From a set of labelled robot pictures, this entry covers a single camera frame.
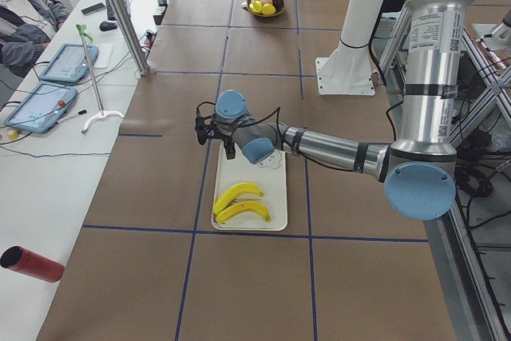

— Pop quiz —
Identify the blue teach pendant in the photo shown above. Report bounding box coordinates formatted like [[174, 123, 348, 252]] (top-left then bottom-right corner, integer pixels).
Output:
[[4, 81, 77, 133], [39, 44, 89, 85]]

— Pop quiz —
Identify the upper blue teach pendant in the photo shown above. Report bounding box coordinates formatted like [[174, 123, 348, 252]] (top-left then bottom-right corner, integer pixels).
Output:
[[39, 44, 89, 85]]

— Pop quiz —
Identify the red cylinder bottle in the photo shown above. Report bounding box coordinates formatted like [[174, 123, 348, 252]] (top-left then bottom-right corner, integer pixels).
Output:
[[1, 245, 65, 283]]

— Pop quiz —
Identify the yellow banana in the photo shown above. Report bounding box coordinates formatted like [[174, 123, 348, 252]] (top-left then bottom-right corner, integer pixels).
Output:
[[215, 200, 271, 224], [213, 182, 264, 215]]

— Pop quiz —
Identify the brown wicker basket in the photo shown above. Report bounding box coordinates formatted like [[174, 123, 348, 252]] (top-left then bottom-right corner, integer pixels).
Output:
[[245, 0, 285, 18]]

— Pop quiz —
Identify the aluminium frame post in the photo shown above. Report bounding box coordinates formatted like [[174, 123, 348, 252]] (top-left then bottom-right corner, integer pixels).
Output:
[[109, 0, 149, 76]]

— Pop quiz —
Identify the lower blue teach pendant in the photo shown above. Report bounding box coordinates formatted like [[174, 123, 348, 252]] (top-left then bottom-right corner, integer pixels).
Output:
[[4, 81, 77, 133]]

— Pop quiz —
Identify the black smartphone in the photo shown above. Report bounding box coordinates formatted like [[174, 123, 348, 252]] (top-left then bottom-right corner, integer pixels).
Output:
[[81, 2, 106, 16]]

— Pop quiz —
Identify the white bear tray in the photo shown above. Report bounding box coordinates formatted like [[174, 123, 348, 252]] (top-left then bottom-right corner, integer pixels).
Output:
[[211, 147, 287, 232]]

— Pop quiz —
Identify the seated person grey jacket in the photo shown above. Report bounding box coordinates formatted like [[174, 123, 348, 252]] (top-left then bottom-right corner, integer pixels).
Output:
[[1, 0, 70, 77]]

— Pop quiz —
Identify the yellow star fruit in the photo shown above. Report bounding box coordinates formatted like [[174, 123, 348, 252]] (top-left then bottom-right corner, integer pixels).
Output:
[[248, 0, 263, 14]]

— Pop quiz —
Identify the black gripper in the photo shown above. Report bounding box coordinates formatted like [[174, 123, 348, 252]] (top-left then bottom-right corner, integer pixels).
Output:
[[219, 132, 236, 159]]

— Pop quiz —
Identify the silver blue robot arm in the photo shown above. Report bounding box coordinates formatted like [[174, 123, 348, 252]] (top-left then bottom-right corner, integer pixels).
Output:
[[207, 0, 475, 220]]

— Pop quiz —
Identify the reacher grabber stick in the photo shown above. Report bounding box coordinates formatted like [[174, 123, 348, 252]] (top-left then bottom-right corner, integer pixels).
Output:
[[76, 24, 125, 134]]

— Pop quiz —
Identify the black computer mouse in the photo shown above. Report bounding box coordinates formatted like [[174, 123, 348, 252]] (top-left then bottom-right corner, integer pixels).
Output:
[[99, 21, 117, 32]]

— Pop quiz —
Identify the yellow mango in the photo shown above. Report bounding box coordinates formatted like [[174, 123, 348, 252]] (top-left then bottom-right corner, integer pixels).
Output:
[[261, 5, 276, 16]]

